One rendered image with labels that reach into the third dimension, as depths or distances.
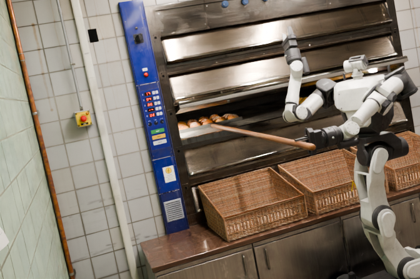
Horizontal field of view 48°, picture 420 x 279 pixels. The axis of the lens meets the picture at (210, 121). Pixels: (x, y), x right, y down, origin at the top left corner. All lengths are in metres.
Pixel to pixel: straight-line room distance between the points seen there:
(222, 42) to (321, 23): 0.79
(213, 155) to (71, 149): 0.95
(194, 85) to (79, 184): 1.00
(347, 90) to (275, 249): 1.05
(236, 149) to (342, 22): 1.25
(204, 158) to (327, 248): 1.00
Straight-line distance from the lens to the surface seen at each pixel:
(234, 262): 2.89
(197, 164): 3.25
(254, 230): 2.92
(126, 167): 3.17
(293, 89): 2.65
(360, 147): 2.74
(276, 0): 3.53
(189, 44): 3.26
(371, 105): 2.32
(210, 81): 3.27
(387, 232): 2.80
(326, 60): 3.62
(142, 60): 3.14
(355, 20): 3.79
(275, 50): 3.45
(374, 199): 2.77
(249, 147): 3.37
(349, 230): 3.17
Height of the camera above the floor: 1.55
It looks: 5 degrees down
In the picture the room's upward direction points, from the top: 11 degrees counter-clockwise
